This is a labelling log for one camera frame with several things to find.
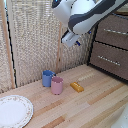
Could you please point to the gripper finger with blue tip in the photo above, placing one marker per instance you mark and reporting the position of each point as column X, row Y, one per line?
column 77, row 43

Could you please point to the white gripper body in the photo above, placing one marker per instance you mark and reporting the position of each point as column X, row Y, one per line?
column 70, row 37

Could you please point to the brown drawer front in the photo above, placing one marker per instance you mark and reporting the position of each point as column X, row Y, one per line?
column 110, row 60
column 113, row 31

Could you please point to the pink plastic cup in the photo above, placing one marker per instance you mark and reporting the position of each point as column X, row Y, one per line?
column 57, row 85

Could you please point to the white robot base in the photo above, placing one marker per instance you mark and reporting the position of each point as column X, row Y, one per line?
column 121, row 118

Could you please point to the brown drawer cabinet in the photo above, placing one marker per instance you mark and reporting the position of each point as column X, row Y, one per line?
column 110, row 50

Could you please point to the blue plastic cup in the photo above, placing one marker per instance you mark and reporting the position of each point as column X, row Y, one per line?
column 47, row 78

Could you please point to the woven bamboo screen panel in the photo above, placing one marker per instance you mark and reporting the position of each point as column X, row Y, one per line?
column 4, row 50
column 35, row 40
column 75, row 56

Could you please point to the yellow rectangular block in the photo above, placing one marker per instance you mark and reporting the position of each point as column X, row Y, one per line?
column 77, row 87

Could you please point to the white floral rimmed plate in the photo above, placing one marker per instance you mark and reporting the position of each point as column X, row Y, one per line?
column 14, row 111

